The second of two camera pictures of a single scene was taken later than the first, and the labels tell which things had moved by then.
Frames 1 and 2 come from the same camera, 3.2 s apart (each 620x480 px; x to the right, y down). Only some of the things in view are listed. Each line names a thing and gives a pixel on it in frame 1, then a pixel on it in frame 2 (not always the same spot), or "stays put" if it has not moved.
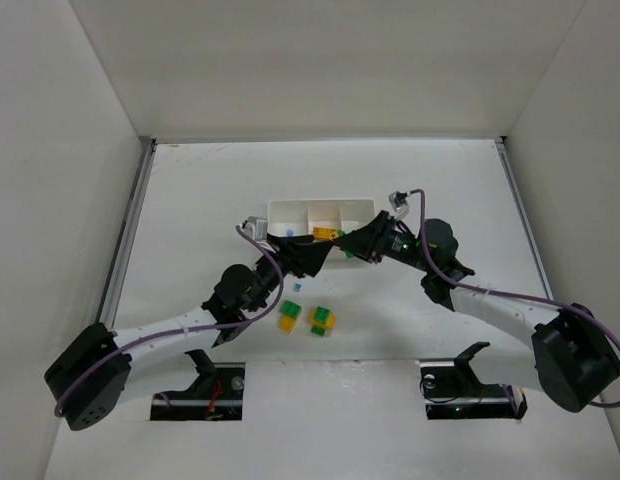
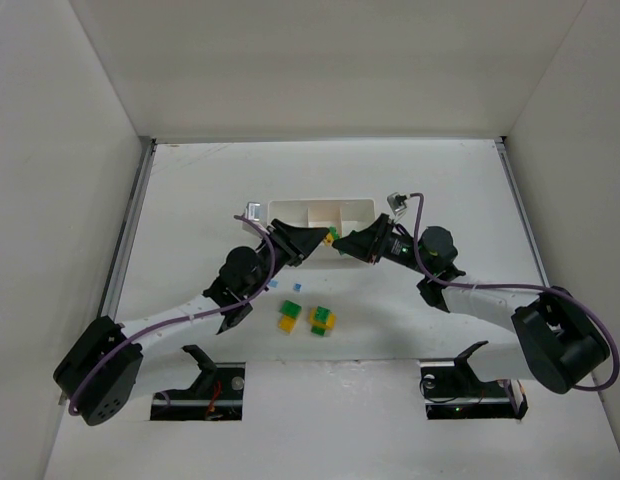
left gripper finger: [308, 258] -> [300, 239]
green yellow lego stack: [321, 319] stays put
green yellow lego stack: [289, 312] stays put
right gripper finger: [368, 241] stays put
